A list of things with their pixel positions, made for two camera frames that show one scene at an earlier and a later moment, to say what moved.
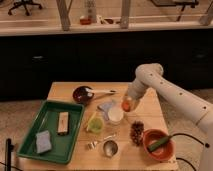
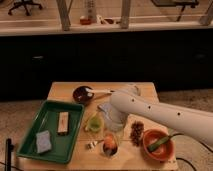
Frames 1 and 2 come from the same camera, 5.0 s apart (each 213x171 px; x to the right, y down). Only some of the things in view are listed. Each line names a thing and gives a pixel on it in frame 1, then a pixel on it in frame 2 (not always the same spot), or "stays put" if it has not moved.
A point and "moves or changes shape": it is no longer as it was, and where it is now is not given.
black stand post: [8, 148] stays put
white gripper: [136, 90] → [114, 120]
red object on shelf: [85, 21] stays put
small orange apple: [126, 106] moves or changes shape
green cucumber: [159, 143] stays put
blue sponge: [43, 141] stays put
